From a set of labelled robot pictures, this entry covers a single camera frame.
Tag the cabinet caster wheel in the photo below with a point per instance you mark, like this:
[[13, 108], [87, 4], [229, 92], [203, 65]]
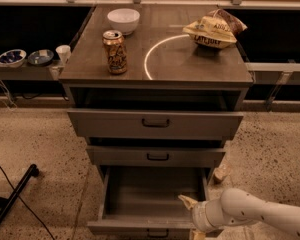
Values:
[[221, 173]]

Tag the grey middle drawer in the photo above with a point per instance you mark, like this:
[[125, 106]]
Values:
[[156, 157]]

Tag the grey side shelf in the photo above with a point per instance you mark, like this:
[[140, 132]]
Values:
[[28, 72]]

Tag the black stand leg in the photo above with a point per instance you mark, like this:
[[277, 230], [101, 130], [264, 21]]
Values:
[[7, 203]]

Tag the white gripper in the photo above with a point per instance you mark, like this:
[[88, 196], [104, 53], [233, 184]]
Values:
[[199, 212]]

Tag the white paper cup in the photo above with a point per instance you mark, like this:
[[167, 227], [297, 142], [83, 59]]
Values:
[[64, 53]]

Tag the grey bottom drawer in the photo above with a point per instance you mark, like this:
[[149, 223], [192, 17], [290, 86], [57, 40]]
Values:
[[143, 202]]

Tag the blue shallow bowl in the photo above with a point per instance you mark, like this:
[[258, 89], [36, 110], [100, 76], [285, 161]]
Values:
[[42, 57]]

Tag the blue patterned bowl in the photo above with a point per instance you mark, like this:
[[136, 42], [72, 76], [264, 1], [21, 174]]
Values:
[[13, 58]]

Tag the yellow chip bag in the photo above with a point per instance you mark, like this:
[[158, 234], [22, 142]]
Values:
[[218, 29]]

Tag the grey drawer cabinet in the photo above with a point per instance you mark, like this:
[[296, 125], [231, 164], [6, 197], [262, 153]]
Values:
[[166, 71]]

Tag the gold soda can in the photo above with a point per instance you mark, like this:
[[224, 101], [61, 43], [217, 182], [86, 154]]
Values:
[[114, 46]]

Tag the white bowl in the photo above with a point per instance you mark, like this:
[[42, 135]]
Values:
[[124, 20]]

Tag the grey top drawer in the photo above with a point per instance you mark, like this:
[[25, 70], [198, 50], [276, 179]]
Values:
[[155, 124]]

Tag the grey drawer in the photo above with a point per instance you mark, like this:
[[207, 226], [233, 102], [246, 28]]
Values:
[[143, 202], [156, 157], [155, 124]]

